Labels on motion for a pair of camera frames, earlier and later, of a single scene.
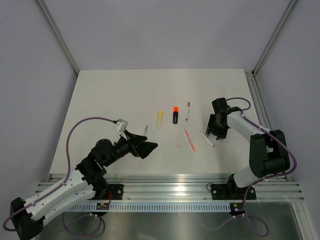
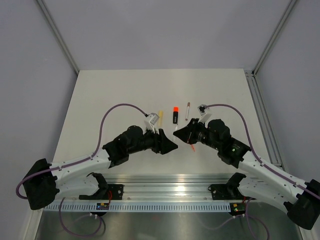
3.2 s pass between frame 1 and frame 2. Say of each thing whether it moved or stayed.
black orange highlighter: stayed
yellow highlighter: stayed
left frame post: stayed
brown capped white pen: stayed
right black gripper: moved
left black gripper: moved
